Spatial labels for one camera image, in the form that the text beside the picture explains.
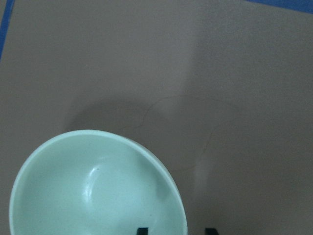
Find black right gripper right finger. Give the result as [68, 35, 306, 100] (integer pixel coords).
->
[205, 228, 219, 235]

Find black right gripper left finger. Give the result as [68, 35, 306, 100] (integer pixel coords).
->
[136, 228, 148, 235]

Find green bowl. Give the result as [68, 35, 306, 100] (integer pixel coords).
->
[9, 130, 188, 235]

